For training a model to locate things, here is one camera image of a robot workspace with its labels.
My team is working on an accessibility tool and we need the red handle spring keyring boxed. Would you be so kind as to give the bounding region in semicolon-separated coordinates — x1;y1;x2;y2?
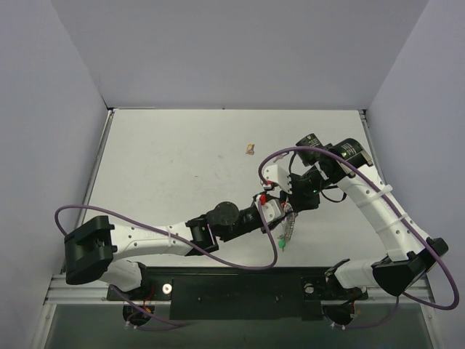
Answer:
278;202;298;244

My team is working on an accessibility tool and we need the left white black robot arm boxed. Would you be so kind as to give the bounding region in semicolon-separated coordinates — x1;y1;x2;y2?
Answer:
64;196;285;300

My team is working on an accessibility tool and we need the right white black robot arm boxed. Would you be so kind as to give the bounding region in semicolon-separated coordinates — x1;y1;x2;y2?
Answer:
290;134;448;297

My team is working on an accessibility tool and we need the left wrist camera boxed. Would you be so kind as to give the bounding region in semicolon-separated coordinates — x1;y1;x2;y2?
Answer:
254;194;286;224

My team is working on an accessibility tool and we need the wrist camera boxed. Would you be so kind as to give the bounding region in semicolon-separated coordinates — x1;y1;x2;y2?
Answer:
262;164;292;194
254;194;286;224

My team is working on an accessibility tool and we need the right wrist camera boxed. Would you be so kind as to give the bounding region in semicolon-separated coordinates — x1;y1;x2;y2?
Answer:
262;164;292;194

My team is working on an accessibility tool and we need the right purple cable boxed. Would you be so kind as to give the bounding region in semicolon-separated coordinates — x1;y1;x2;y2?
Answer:
257;145;459;331

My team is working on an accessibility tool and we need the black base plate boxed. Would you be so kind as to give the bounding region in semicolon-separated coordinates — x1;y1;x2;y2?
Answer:
124;267;368;321

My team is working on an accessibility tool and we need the aluminium frame rail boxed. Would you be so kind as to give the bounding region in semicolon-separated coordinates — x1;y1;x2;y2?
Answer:
44;274;113;305

